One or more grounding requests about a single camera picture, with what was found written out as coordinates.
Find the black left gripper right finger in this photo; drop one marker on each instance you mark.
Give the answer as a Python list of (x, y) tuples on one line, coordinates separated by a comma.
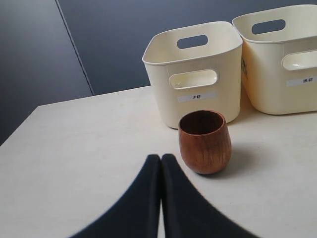
[(186, 213)]

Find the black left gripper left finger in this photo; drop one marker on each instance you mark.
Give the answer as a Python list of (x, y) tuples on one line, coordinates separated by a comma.
[(136, 213)]

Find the brown wooden cup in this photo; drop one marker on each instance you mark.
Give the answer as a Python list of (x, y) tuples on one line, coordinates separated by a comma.
[(204, 141)]

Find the cream bin left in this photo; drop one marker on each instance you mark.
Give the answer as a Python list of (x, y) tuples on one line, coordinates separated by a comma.
[(194, 68)]

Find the cream bin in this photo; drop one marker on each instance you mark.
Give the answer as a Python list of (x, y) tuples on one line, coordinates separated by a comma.
[(194, 68), (279, 58)]

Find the cream bin middle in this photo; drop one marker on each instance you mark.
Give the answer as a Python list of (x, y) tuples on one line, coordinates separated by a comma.
[(279, 58)]

